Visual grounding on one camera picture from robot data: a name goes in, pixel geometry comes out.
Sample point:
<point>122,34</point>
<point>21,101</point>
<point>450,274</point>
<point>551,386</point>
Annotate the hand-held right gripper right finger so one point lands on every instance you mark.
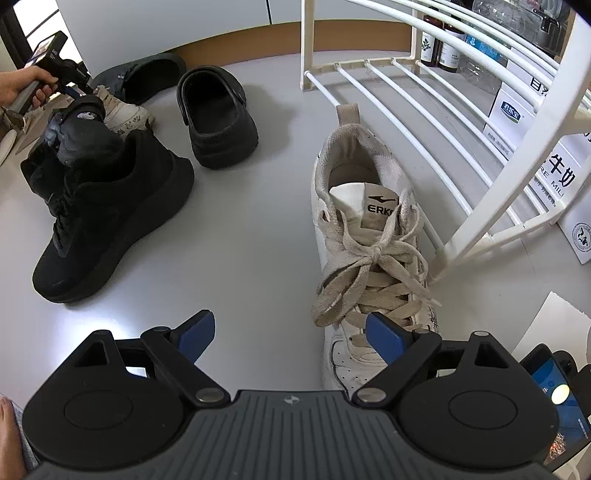
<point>385,339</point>

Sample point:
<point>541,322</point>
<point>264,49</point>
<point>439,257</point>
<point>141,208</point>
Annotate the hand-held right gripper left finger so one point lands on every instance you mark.
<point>196,334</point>

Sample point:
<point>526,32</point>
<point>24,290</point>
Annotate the white lace-up sneaker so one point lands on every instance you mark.
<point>131,113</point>
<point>369,258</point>

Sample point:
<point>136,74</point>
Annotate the black lace-up sneaker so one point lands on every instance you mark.
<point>120,217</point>

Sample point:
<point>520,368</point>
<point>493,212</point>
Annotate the dark grey buckle clog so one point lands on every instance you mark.
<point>152,74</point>

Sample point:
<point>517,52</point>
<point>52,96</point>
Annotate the black chunky rubber clog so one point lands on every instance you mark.
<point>221,134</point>

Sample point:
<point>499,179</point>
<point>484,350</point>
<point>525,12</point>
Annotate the person's left hand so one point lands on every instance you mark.
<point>21,85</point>

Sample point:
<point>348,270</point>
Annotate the black framed glass door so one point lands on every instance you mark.
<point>18,27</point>

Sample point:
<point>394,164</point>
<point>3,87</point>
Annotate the white paper sheet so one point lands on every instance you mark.
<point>554,323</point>

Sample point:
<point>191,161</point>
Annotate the black smartphone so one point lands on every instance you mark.
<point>570,415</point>

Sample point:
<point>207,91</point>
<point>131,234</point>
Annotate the person's leg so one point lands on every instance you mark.
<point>9,438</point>

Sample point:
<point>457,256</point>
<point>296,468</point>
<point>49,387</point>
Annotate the white milk carton case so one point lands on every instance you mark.
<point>568,184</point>

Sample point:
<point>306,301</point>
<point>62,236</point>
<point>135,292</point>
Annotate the white box blue logo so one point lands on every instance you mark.
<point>505,120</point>

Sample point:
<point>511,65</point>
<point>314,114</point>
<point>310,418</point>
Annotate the white printed box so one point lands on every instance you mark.
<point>531,83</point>

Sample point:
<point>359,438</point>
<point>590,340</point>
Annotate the clear plastic water bottle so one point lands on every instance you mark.
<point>482,50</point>

